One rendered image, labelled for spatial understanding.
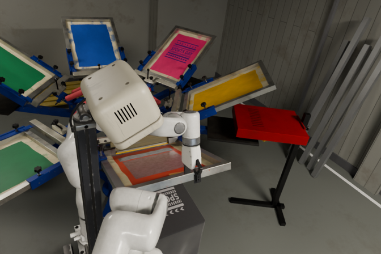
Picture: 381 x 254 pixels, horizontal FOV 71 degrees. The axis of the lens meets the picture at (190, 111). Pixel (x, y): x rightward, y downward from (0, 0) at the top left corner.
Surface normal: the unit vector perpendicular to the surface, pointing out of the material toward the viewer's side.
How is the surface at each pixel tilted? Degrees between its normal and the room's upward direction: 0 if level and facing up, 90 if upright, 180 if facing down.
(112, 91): 26
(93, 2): 90
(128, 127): 90
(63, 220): 0
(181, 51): 32
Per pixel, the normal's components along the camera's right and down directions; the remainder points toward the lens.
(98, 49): 0.33, -0.48
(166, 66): -0.20, -0.54
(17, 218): 0.11, -0.87
